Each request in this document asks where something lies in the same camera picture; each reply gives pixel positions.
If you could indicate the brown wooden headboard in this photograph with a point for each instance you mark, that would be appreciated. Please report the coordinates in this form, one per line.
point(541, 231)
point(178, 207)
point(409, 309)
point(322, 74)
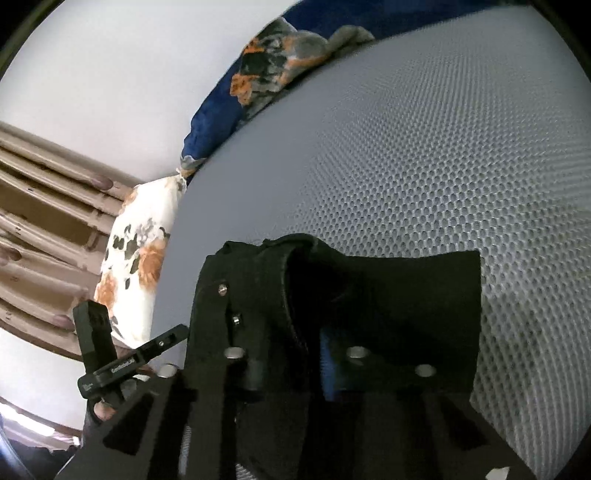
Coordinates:
point(46, 207)

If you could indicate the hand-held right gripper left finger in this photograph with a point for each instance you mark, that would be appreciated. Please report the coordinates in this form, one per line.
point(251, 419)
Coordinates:
point(249, 376)

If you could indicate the grey mesh mattress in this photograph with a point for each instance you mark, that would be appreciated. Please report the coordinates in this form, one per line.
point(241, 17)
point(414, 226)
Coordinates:
point(415, 161)

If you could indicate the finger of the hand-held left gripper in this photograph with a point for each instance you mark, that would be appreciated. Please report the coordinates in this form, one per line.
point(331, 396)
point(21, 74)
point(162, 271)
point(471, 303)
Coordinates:
point(164, 342)
point(94, 332)

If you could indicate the person's left hand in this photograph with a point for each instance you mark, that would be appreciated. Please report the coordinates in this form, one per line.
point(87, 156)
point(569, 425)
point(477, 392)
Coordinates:
point(103, 410)

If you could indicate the blue floral blanket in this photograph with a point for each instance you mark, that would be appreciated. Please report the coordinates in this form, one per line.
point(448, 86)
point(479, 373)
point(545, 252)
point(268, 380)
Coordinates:
point(217, 106)

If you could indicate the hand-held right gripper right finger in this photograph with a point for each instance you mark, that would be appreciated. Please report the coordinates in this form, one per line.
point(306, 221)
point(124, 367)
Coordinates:
point(331, 369)

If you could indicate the black pants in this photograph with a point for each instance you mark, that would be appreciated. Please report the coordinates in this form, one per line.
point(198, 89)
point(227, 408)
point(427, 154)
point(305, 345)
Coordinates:
point(392, 300)

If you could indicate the white floral pillow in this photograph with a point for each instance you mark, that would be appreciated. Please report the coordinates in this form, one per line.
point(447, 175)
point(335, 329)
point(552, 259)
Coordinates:
point(134, 240)

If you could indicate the person's dark clothing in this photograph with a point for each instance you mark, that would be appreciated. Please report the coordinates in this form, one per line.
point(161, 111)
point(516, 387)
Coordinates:
point(41, 461)

